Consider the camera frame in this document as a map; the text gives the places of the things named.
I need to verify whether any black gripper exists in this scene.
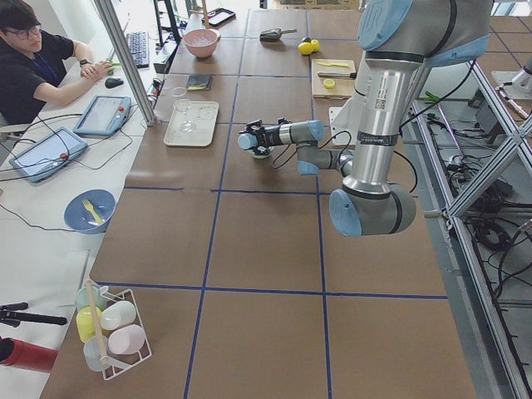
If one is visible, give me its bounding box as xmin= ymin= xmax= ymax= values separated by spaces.
xmin=237 ymin=120 xmax=279 ymax=150

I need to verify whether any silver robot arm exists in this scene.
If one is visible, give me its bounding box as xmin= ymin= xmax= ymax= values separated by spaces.
xmin=238 ymin=1 xmax=492 ymax=237

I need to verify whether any metal ice scoop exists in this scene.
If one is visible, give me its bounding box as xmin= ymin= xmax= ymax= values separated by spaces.
xmin=259 ymin=28 xmax=298 ymax=42

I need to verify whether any pink bowl with ice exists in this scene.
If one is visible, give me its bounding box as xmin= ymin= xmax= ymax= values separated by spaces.
xmin=183 ymin=29 xmax=221 ymax=58

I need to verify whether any blue bowl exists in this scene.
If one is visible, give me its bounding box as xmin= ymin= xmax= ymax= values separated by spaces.
xmin=63 ymin=190 xmax=116 ymax=234

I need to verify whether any cream serving tray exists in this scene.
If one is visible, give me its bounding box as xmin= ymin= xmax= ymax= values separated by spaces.
xmin=163 ymin=99 xmax=219 ymax=147

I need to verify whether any clear wine glass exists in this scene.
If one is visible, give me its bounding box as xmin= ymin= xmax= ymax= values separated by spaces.
xmin=174 ymin=98 xmax=195 ymax=132

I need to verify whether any half lemon slice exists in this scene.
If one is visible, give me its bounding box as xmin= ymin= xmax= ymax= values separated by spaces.
xmin=323 ymin=78 xmax=336 ymax=90

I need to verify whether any wooden cutting board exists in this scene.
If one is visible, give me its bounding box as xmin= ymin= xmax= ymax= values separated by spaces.
xmin=311 ymin=59 xmax=357 ymax=99

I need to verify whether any yellow plastic knife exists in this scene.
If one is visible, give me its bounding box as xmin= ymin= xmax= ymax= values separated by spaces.
xmin=317 ymin=62 xmax=349 ymax=67

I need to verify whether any clear glass dish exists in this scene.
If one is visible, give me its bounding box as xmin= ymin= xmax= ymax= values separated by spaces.
xmin=171 ymin=87 xmax=188 ymax=98

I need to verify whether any yellow lemon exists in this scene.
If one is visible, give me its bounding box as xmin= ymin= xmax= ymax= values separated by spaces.
xmin=298 ymin=42 xmax=314 ymax=56
xmin=310 ymin=39 xmax=320 ymax=52

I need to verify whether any black keyboard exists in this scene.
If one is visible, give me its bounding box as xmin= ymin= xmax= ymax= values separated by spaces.
xmin=126 ymin=32 xmax=150 ymax=68

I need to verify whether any upper blue teach pendant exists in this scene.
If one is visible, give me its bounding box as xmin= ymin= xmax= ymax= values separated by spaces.
xmin=73 ymin=96 xmax=132 ymax=136

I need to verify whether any blue teach pendant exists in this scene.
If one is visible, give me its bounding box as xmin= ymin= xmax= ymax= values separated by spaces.
xmin=73 ymin=96 xmax=132 ymax=136
xmin=9 ymin=127 xmax=88 ymax=183

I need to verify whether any black computer mouse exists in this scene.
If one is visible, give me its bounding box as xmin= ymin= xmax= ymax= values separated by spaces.
xmin=104 ymin=77 xmax=124 ymax=89

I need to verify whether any yellow plastic fork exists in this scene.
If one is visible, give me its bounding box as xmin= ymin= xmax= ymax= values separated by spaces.
xmin=81 ymin=199 xmax=104 ymax=225

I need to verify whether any lower blue teach pendant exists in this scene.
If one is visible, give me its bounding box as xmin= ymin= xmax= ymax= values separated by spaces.
xmin=9 ymin=127 xmax=88 ymax=183

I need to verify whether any seated person black shirt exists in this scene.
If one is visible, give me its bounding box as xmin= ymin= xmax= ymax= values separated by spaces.
xmin=1 ymin=1 xmax=113 ymax=125

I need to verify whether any black tripod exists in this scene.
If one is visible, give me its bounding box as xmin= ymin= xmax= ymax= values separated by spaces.
xmin=1 ymin=302 xmax=67 ymax=328

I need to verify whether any red bottle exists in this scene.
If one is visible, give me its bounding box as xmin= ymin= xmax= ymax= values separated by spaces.
xmin=1 ymin=337 xmax=58 ymax=372

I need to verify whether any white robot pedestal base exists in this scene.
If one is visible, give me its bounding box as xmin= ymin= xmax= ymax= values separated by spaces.
xmin=329 ymin=93 xmax=366 ymax=145

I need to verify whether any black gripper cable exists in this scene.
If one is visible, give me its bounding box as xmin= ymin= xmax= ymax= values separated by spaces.
xmin=271 ymin=130 xmax=354 ymax=169

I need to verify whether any aluminium frame post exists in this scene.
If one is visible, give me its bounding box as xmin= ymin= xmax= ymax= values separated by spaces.
xmin=94 ymin=0 xmax=157 ymax=126

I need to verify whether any white wire cup rack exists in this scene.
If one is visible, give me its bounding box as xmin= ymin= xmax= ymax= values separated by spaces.
xmin=75 ymin=279 xmax=152 ymax=381

